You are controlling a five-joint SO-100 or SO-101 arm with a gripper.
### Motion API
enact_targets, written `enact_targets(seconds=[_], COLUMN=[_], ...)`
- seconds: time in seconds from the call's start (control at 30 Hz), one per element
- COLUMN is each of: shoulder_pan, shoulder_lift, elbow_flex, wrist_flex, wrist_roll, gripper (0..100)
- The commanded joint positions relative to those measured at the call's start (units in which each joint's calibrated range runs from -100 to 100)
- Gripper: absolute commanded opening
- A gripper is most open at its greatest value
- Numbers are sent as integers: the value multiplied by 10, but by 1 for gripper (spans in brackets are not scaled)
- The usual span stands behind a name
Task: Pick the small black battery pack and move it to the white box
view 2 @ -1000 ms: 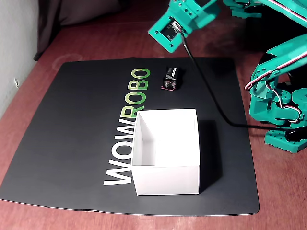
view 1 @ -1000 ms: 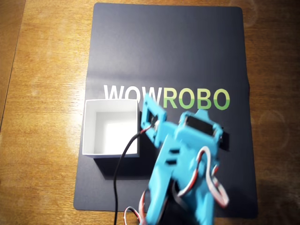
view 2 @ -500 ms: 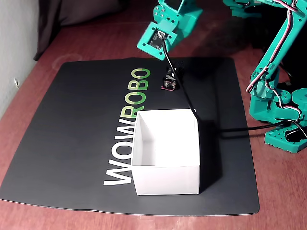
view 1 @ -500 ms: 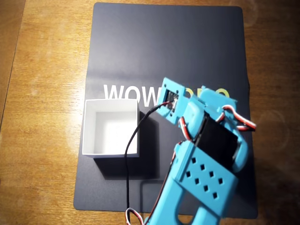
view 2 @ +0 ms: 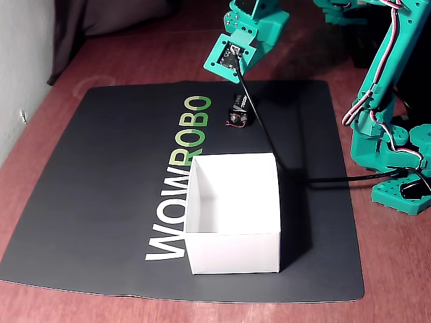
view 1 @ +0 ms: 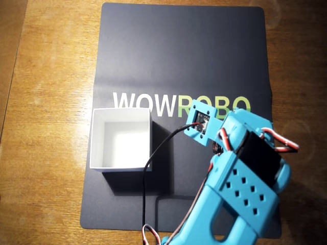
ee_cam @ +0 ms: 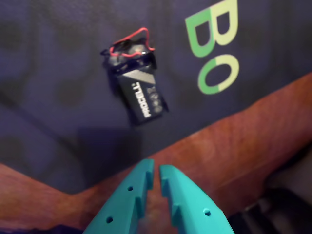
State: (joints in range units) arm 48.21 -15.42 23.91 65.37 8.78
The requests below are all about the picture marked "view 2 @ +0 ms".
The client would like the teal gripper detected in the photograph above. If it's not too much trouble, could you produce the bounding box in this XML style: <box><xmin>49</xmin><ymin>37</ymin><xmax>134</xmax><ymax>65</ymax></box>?
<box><xmin>224</xmin><ymin>0</ymin><xmax>290</xmax><ymax>68</ymax></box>

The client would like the small black battery pack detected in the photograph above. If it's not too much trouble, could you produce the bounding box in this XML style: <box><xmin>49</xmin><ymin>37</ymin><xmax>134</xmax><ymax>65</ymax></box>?
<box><xmin>224</xmin><ymin>93</ymin><xmax>254</xmax><ymax>129</ymax></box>

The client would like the teal robot base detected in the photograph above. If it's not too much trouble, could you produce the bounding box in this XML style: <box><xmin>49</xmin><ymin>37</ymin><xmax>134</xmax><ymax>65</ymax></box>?
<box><xmin>370</xmin><ymin>170</ymin><xmax>431</xmax><ymax>217</ymax></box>

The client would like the white open cardboard box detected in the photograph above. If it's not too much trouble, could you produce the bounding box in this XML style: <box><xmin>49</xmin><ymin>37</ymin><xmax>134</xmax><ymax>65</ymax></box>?
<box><xmin>184</xmin><ymin>151</ymin><xmax>282</xmax><ymax>275</ymax></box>

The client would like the dark grey cloth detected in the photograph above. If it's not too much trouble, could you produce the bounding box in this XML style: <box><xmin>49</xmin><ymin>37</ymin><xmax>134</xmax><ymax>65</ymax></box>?
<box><xmin>46</xmin><ymin>0</ymin><xmax>185</xmax><ymax>87</ymax></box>

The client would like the black WOWROBO mat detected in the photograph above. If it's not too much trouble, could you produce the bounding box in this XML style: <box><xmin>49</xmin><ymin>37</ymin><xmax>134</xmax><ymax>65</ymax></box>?
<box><xmin>0</xmin><ymin>79</ymin><xmax>366</xmax><ymax>302</ymax></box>

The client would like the teal wrist camera module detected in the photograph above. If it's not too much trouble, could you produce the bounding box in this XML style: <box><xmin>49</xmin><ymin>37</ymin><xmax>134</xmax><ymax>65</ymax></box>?
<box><xmin>203</xmin><ymin>32</ymin><xmax>259</xmax><ymax>85</ymax></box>

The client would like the black camera cable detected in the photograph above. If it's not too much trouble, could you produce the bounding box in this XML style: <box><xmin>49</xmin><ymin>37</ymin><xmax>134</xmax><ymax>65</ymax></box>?
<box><xmin>234</xmin><ymin>46</ymin><xmax>431</xmax><ymax>196</ymax></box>

